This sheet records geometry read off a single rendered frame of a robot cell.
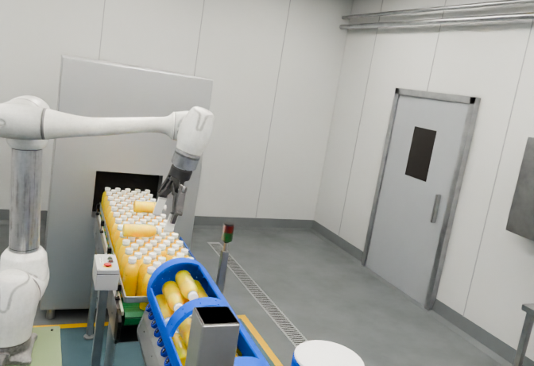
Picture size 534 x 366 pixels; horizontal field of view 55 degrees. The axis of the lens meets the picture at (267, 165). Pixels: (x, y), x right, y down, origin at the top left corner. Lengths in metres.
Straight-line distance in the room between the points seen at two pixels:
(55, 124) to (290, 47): 5.54
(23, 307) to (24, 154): 0.51
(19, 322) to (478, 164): 4.31
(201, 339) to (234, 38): 6.07
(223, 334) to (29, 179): 1.27
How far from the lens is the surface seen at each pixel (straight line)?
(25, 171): 1.93
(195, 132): 1.69
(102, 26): 6.36
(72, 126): 1.72
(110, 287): 2.52
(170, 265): 2.27
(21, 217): 1.97
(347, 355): 2.20
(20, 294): 1.86
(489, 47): 5.41
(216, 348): 0.80
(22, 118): 1.73
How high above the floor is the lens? 2.06
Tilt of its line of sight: 9 degrees down
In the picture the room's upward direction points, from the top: 9 degrees clockwise
